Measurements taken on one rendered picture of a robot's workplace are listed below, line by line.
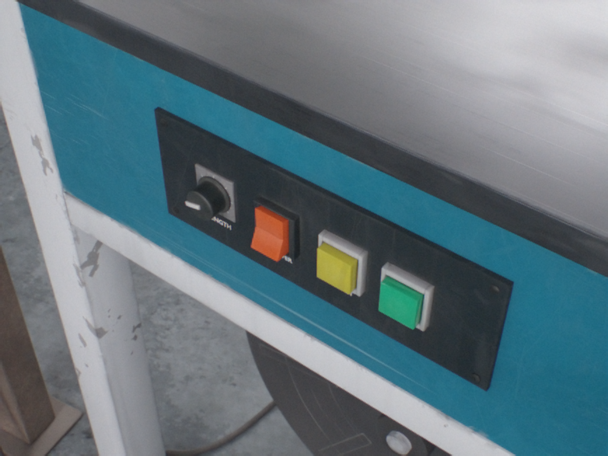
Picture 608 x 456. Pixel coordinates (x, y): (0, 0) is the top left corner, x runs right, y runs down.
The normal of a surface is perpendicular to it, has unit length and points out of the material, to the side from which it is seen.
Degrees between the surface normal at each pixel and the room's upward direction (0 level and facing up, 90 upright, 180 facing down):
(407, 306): 90
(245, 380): 0
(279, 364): 90
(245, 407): 0
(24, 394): 90
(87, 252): 90
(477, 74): 0
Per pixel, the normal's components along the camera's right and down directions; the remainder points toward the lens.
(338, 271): -0.61, 0.55
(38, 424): 0.87, 0.34
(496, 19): 0.00, -0.73
